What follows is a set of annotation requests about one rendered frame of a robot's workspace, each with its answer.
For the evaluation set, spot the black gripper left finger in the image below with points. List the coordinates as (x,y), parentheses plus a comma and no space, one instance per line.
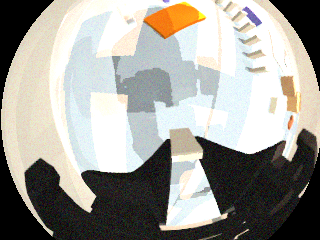
(150,184)

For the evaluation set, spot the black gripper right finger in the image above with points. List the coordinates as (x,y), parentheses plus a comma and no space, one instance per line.
(230,173)

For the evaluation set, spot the small orange block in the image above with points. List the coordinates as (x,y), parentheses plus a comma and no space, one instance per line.
(289,124)

